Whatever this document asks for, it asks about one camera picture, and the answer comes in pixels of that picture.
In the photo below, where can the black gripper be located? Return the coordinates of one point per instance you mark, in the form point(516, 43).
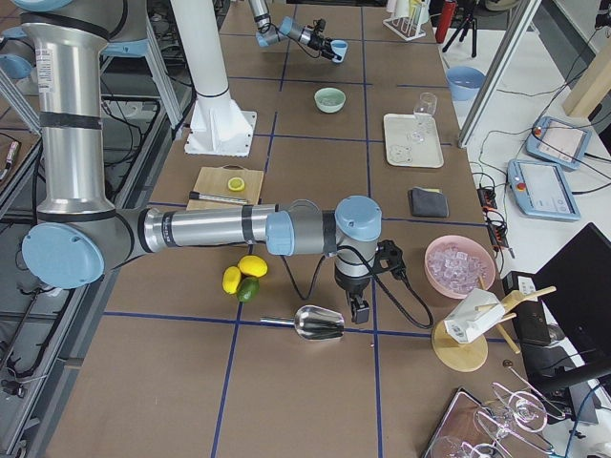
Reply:
point(318, 44)
point(355, 285)

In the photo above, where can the light blue plastic cup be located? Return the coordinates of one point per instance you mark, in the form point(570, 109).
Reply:
point(339, 48)

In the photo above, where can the green ceramic bowl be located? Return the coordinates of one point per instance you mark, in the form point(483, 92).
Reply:
point(329, 100)

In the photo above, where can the metal ice scoop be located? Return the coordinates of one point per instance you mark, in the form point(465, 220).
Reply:
point(313, 323)

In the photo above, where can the pink bowl with ice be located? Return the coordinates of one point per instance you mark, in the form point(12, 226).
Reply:
point(455, 265)

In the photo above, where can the blue plastic bowl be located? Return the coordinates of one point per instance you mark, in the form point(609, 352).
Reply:
point(464, 82)

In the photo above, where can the wooden paper towel stand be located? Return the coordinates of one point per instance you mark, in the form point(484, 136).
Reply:
point(459, 342)

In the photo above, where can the green lime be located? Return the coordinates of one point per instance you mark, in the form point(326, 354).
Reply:
point(248, 289)

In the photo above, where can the yellow lemon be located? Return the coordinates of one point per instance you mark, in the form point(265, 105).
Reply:
point(231, 279)
point(253, 266)

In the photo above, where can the grey folded cloth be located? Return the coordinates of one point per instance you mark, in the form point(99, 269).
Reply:
point(427, 203)

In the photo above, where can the clear wine glass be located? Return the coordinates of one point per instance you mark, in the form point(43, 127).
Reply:
point(423, 113)

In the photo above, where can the red cylinder bottle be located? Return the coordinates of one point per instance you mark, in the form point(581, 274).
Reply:
point(445, 19)

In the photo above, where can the cream bear tray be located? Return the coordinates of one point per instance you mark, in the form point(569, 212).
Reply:
point(409, 143)

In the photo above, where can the black tripod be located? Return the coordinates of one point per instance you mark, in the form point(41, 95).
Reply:
point(468, 23)

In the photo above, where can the half lemon slice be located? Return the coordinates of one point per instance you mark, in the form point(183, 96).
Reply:
point(236, 184)

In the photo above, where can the wooden cutting board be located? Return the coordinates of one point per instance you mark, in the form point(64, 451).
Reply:
point(213, 181)

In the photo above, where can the hanging wine glasses rack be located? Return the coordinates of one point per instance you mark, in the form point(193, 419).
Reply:
point(510, 424)

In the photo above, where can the near blue teach pendant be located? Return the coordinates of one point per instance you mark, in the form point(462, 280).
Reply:
point(541, 190)

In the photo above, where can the blue teach pendant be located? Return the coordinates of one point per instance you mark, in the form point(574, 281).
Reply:
point(541, 190)
point(558, 141)

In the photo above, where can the black monitor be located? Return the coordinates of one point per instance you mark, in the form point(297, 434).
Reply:
point(580, 272)

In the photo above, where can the far blue teach pendant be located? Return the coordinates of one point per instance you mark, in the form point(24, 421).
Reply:
point(558, 141)

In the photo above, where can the white wire cup rack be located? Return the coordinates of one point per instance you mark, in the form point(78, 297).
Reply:
point(407, 18)

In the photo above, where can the aluminium frame post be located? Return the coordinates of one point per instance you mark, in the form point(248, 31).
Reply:
point(519, 24)

